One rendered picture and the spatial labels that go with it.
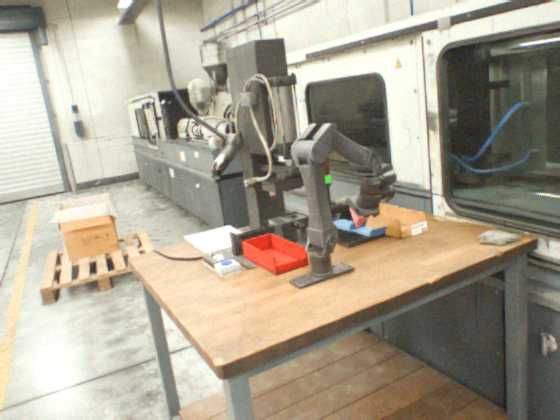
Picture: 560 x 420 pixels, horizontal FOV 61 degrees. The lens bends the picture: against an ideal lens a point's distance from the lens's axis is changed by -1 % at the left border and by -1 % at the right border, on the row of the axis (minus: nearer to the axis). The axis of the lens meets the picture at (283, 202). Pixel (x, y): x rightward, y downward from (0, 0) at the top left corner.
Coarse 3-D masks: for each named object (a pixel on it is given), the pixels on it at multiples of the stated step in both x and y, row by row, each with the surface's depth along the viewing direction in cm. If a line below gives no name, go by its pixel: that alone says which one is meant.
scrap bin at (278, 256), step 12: (252, 240) 172; (264, 240) 174; (276, 240) 171; (252, 252) 163; (264, 252) 172; (276, 252) 170; (288, 252) 165; (300, 252) 157; (264, 264) 156; (276, 264) 158; (288, 264) 151; (300, 264) 154
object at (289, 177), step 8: (288, 160) 178; (264, 168) 191; (280, 168) 179; (288, 168) 174; (296, 168) 175; (280, 176) 179; (288, 176) 177; (296, 176) 179; (264, 184) 179; (272, 184) 173; (280, 184) 173; (288, 184) 175; (296, 184) 177; (272, 192) 181
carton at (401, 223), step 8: (384, 208) 191; (392, 208) 187; (400, 208) 183; (384, 216) 192; (392, 216) 188; (400, 216) 184; (408, 216) 180; (416, 216) 176; (424, 216) 173; (368, 224) 183; (376, 224) 179; (384, 224) 175; (392, 224) 171; (400, 224) 183; (408, 224) 181; (416, 224) 171; (424, 224) 173; (392, 232) 172; (400, 232) 168; (408, 232) 170; (416, 232) 172
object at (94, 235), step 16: (64, 208) 494; (80, 208) 449; (96, 208) 453; (112, 208) 459; (64, 224) 446; (80, 224) 451; (96, 224) 456; (112, 224) 464; (64, 240) 451; (80, 240) 455; (96, 240) 460; (112, 240) 466; (80, 256) 458
